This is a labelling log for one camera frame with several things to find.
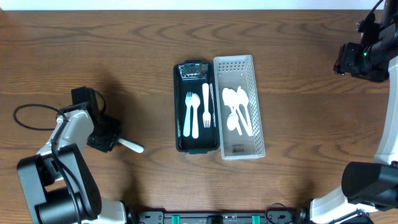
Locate clear perforated plastic basket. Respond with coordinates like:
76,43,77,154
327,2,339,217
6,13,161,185
213,55,266,160

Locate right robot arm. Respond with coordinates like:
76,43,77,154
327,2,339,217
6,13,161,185
294,1,397,223

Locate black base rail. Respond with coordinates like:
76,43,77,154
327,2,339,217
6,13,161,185
126,209,312,224

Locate black perforated plastic basket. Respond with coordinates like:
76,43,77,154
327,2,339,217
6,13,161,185
173,60,220,154

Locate white plastic spoon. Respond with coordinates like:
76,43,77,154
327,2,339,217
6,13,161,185
231,90,253,136
237,86,253,136
227,103,242,136
222,88,240,120

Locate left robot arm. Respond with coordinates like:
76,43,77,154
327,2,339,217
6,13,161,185
17,86,129,223

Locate wooden fork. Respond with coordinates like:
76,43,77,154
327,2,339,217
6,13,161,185
118,138,144,154
202,83,211,128
183,92,193,137

